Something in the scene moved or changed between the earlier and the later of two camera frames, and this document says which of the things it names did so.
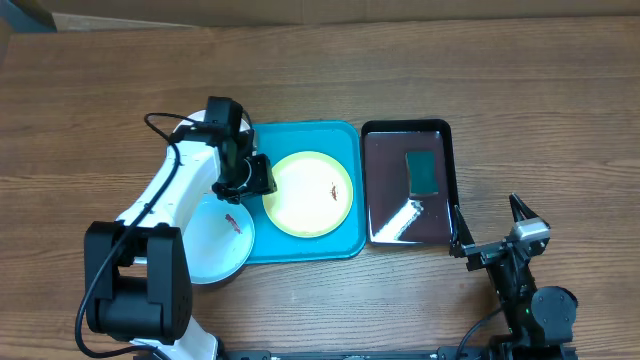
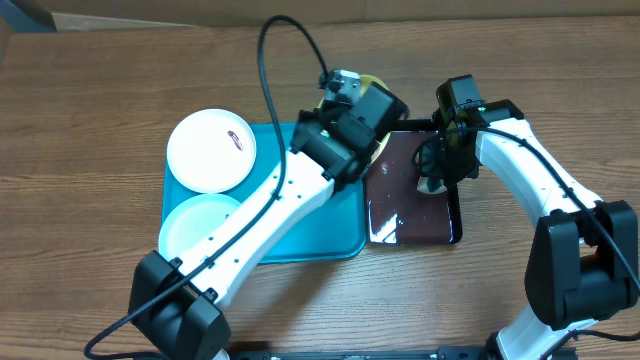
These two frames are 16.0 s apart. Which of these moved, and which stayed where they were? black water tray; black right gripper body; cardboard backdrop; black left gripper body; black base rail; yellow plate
Moved: black right gripper body; yellow plate; black left gripper body
Stayed: black water tray; black base rail; cardboard backdrop
